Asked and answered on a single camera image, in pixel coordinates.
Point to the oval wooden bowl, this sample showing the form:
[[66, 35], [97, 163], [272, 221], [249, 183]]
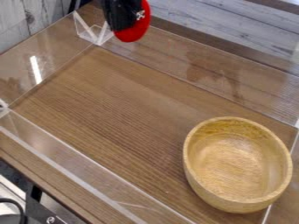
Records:
[[236, 164]]

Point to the clear acrylic front wall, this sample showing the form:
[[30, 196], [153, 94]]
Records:
[[90, 190]]

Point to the black table leg frame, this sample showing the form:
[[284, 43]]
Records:
[[37, 213]]

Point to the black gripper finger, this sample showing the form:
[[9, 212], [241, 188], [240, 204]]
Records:
[[122, 13]]

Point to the red plush strawberry toy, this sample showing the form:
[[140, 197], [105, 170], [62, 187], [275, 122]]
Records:
[[133, 33]]

